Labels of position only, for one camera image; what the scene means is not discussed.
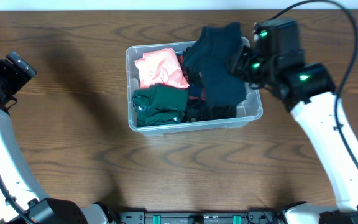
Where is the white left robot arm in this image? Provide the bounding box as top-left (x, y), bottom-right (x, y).
top-left (0, 52), bottom-right (113, 224)

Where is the dark navy garment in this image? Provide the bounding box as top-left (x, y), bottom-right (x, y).
top-left (183, 22), bottom-right (246, 106)

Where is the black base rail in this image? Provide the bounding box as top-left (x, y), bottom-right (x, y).
top-left (112, 208), bottom-right (286, 224)

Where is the dark green garment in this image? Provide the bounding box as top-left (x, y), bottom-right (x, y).
top-left (132, 84), bottom-right (189, 127)

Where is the black buttoned garment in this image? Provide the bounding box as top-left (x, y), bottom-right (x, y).
top-left (182, 99), bottom-right (237, 123)

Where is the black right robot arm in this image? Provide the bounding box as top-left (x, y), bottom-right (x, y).
top-left (229, 19), bottom-right (358, 223)

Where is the red navy plaid shirt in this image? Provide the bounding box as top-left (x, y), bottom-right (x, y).
top-left (176, 51), bottom-right (206, 100)

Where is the pink garment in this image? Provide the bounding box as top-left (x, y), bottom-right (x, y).
top-left (135, 48), bottom-right (189, 89)

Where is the clear plastic storage bin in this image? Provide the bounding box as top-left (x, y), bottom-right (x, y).
top-left (125, 41), bottom-right (264, 136)

